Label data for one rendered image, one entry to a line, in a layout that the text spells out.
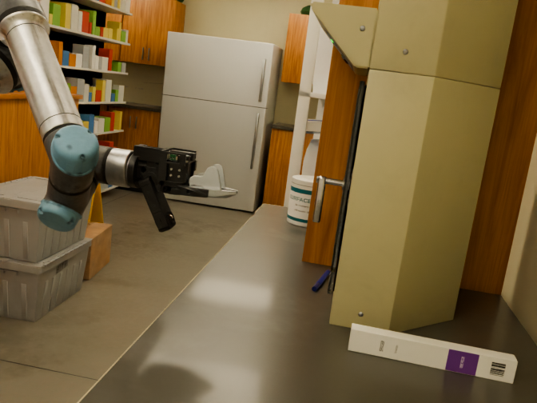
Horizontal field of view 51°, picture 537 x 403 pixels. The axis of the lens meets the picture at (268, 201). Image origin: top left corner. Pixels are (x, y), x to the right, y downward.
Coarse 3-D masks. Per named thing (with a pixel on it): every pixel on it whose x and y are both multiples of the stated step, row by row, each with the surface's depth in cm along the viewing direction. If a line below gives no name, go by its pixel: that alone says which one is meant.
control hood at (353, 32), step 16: (320, 16) 96; (336, 16) 96; (352, 16) 95; (368, 16) 95; (336, 32) 96; (352, 32) 96; (368, 32) 95; (352, 48) 96; (368, 48) 96; (352, 64) 97; (368, 64) 96
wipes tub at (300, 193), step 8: (296, 176) 183; (304, 176) 184; (312, 176) 187; (296, 184) 178; (304, 184) 176; (312, 184) 176; (296, 192) 178; (304, 192) 176; (296, 200) 178; (304, 200) 177; (288, 208) 182; (296, 208) 179; (304, 208) 177; (288, 216) 182; (296, 216) 179; (304, 216) 178; (296, 224) 179; (304, 224) 178
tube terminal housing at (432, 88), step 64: (384, 0) 94; (448, 0) 92; (512, 0) 102; (384, 64) 96; (448, 64) 96; (384, 128) 98; (448, 128) 100; (384, 192) 100; (448, 192) 105; (384, 256) 102; (448, 256) 110; (384, 320) 104; (448, 320) 115
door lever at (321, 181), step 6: (318, 180) 106; (324, 180) 105; (330, 180) 106; (336, 180) 105; (342, 180) 106; (318, 186) 106; (324, 186) 106; (342, 186) 105; (318, 192) 106; (318, 198) 106; (318, 204) 106; (318, 210) 107; (312, 216) 107; (318, 216) 107
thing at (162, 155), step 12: (132, 156) 109; (144, 156) 109; (156, 156) 109; (168, 156) 109; (180, 156) 106; (192, 156) 110; (132, 168) 108; (144, 168) 112; (156, 168) 110; (168, 168) 108; (180, 168) 108; (192, 168) 112; (132, 180) 109; (156, 180) 110; (168, 180) 109; (180, 180) 108; (168, 192) 108
